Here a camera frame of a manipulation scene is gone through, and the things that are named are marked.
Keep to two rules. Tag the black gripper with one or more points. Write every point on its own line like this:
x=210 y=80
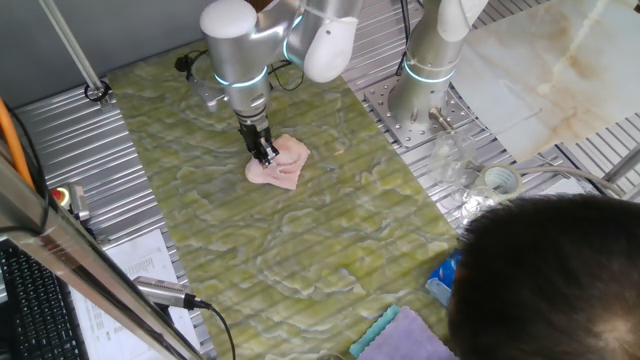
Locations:
x=255 y=136

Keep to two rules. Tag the pink fluffy cloth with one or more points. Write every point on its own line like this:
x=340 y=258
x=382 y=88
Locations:
x=290 y=170

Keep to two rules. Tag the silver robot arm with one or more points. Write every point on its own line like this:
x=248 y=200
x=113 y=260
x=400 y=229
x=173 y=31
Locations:
x=240 y=45

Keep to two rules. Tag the teal cloth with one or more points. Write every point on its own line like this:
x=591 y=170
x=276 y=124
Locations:
x=372 y=332

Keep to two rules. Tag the purple cloth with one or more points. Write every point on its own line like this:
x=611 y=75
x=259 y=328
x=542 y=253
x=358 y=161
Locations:
x=405 y=340

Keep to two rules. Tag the green marble pattern mat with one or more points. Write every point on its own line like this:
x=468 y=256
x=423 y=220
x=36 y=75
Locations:
x=300 y=240

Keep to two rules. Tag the printed table paper sheet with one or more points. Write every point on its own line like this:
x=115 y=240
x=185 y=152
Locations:
x=145 y=260

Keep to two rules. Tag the clear glass beaker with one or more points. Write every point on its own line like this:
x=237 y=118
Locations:
x=475 y=202
x=450 y=155

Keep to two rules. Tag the red emergency stop button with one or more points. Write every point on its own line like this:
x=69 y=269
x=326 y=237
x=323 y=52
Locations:
x=60 y=196

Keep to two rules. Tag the blue tissue pack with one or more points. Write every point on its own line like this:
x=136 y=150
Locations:
x=442 y=280

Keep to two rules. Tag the aluminium pole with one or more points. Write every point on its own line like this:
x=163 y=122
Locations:
x=70 y=45

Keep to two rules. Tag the orange tube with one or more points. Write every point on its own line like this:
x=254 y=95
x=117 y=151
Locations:
x=12 y=140

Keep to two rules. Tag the beige tape roll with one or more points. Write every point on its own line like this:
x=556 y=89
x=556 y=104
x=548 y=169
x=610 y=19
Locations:
x=515 y=192

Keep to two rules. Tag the black keyboard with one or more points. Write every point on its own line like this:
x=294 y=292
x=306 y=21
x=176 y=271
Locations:
x=35 y=315

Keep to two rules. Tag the white marble pattern sheet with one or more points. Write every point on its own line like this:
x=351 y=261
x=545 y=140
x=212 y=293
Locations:
x=550 y=75

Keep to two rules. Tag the white paper with text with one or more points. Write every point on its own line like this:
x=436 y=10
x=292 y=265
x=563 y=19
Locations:
x=565 y=187

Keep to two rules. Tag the person's head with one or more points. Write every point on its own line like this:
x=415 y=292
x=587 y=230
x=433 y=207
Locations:
x=550 y=275

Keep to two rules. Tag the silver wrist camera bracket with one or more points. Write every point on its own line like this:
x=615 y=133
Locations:
x=207 y=95

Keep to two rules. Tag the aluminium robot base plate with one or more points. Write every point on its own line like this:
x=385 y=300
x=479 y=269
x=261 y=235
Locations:
x=380 y=100

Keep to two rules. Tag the silver ribbed camera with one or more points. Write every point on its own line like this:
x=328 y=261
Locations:
x=160 y=292

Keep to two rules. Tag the grey metal camera box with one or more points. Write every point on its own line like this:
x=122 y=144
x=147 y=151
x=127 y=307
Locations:
x=78 y=200

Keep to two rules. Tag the shiny metal frame bar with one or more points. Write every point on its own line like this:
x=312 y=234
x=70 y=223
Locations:
x=75 y=255

